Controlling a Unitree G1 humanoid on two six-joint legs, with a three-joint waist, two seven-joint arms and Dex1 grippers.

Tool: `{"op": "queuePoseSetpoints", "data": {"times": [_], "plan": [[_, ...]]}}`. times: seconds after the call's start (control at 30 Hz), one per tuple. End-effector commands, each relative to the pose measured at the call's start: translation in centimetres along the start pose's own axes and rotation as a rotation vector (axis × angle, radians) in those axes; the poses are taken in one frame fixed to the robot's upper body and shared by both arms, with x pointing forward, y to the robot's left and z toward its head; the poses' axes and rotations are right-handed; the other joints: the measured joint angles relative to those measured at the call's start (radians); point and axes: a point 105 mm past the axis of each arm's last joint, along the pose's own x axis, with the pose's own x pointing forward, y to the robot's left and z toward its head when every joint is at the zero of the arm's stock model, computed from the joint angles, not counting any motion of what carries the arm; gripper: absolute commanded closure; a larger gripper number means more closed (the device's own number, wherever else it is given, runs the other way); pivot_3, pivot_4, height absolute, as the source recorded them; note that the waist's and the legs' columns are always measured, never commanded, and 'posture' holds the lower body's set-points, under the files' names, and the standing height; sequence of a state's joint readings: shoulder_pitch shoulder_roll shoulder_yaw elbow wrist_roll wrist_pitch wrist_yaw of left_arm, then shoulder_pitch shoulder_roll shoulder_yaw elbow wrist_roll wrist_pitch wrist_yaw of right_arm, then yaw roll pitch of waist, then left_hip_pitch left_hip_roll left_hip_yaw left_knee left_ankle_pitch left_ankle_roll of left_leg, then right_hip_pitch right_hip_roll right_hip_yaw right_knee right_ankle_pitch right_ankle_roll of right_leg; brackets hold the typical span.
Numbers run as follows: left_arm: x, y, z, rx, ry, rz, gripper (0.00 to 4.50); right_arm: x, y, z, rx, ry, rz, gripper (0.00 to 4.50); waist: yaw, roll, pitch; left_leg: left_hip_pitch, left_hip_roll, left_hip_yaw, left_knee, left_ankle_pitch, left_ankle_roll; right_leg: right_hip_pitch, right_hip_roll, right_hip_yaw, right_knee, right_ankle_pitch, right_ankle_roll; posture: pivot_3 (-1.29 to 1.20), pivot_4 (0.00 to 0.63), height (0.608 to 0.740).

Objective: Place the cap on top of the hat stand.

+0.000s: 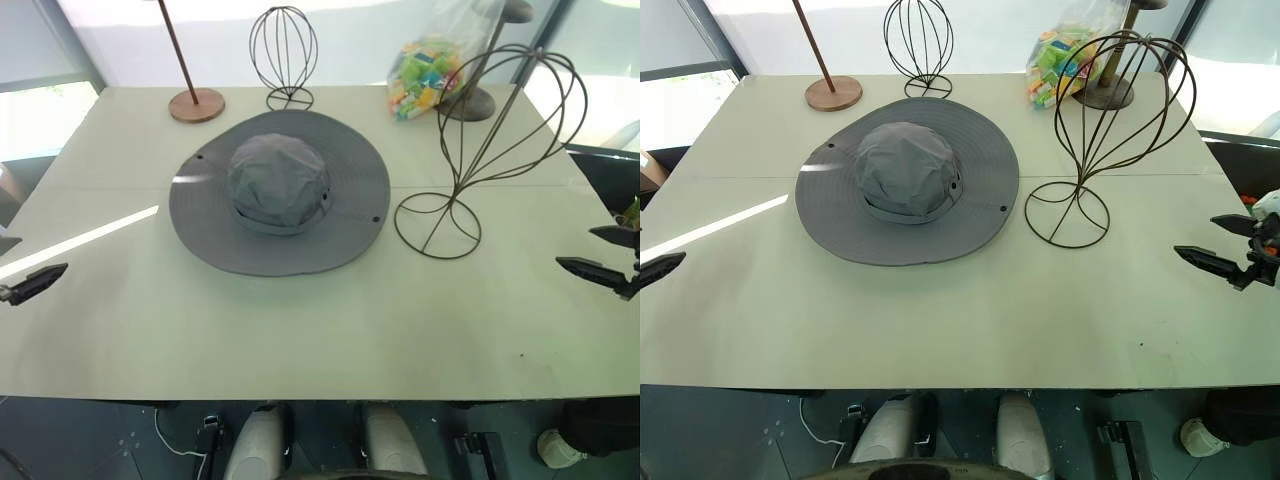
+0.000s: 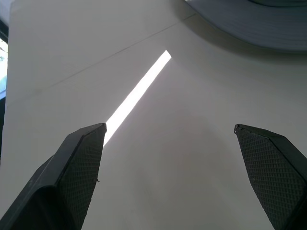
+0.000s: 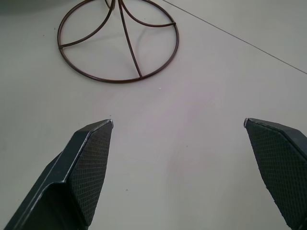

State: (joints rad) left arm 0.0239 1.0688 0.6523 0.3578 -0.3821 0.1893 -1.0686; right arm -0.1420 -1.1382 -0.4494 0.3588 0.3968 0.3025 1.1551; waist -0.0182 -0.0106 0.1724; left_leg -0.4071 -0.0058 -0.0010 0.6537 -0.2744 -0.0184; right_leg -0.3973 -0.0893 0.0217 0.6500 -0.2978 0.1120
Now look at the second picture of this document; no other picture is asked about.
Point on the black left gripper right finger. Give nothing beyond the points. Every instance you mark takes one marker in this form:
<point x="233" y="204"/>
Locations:
<point x="275" y="177"/>

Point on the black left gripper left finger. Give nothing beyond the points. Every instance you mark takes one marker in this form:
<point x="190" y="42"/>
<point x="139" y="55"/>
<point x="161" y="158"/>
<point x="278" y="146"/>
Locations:
<point x="60" y="182"/>

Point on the grey round plate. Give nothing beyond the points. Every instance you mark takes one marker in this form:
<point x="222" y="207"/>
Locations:
<point x="259" y="26"/>

